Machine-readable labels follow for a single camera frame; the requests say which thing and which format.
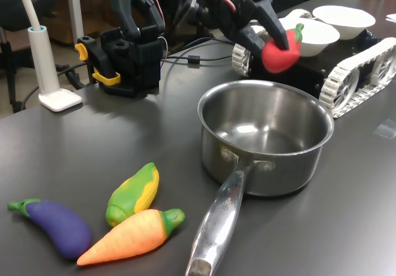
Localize red toy chilli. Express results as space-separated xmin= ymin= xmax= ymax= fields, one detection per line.
xmin=261 ymin=23 xmax=306 ymax=74

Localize white bowl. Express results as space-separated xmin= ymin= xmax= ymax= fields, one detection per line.
xmin=278 ymin=18 xmax=340 ymax=57
xmin=312 ymin=5 xmax=376 ymax=41

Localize black vehicle with white tracks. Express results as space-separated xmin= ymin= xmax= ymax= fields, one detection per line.
xmin=231 ymin=9 xmax=396 ymax=119

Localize black yellow clamp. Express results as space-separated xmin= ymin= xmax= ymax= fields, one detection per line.
xmin=75 ymin=36 xmax=121 ymax=87

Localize clear tape patch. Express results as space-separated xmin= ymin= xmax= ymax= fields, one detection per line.
xmin=372 ymin=118 xmax=396 ymax=139

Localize green yellow toy corn cob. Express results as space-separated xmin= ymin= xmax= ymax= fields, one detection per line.
xmin=105 ymin=162 xmax=160 ymax=227

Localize white gooseneck desk lamp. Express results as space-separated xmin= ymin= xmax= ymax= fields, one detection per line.
xmin=15 ymin=0 xmax=84 ymax=113

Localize orange toy carrot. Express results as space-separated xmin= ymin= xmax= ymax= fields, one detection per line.
xmin=76 ymin=208 xmax=186 ymax=267

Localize purple toy aubergine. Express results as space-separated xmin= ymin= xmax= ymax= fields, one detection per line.
xmin=7 ymin=197 xmax=92 ymax=260

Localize red white servo wires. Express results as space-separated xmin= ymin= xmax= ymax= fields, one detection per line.
xmin=209 ymin=0 xmax=238 ymax=13

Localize black cable with ferrite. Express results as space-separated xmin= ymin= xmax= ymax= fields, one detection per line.
xmin=160 ymin=37 xmax=236 ymax=69

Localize steel pan with long handle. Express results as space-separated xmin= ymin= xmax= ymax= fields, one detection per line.
xmin=185 ymin=79 xmax=335 ymax=276

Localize white post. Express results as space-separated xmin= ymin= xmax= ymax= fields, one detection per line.
xmin=66 ymin=0 xmax=84 ymax=41

